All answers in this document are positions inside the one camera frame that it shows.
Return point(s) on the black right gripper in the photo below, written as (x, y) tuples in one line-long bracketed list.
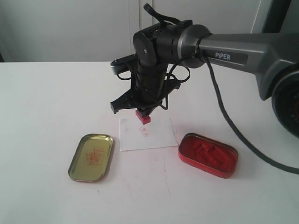
[(148, 87)]

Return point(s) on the red stamp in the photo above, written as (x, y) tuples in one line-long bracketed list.
[(144, 119)]

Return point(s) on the red ink pad tin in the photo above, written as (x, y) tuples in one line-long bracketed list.
[(209, 155)]

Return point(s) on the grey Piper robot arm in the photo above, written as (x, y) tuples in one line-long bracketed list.
[(272, 57)]

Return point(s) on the white paper sheet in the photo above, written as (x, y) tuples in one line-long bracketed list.
[(136, 136)]

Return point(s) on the gold tin lid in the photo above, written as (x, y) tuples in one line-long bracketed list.
[(91, 159)]

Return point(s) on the white cabinet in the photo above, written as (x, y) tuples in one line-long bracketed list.
[(102, 30)]

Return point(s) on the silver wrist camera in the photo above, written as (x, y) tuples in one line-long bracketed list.
[(124, 64)]

